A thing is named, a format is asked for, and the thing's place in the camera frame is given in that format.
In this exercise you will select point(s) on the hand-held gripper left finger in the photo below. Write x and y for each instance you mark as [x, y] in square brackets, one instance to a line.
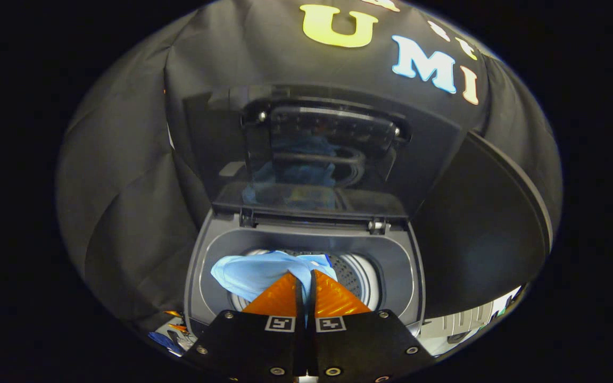
[248, 346]

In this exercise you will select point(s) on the grey cabinet with dark top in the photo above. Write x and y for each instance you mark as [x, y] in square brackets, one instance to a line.
[477, 239]

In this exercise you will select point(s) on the dark washing machine lid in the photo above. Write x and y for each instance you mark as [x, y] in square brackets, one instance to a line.
[429, 159]

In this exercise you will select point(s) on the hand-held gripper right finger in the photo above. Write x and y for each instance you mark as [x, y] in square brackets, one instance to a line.
[365, 346]

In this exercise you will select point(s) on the light blue polo shirt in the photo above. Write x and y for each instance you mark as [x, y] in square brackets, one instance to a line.
[253, 276]

